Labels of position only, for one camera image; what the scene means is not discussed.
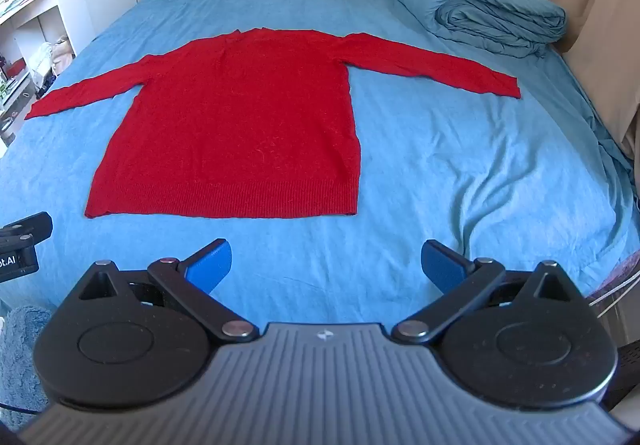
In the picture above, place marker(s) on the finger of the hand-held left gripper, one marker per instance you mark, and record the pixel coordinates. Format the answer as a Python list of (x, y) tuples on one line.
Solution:
[(36, 225)]

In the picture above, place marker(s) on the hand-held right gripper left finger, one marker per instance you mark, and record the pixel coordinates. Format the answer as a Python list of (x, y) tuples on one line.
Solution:
[(212, 266)]

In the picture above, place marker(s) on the red knit sweater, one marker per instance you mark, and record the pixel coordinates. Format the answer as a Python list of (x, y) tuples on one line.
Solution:
[(235, 135)]

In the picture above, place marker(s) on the bed with blue sheet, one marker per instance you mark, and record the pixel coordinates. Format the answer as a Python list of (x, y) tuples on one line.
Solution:
[(450, 160)]

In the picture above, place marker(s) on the blue fuzzy rug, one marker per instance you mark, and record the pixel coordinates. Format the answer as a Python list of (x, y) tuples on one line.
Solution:
[(22, 355)]

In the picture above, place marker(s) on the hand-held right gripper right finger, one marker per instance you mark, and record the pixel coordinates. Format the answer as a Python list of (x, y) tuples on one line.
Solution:
[(442, 266)]

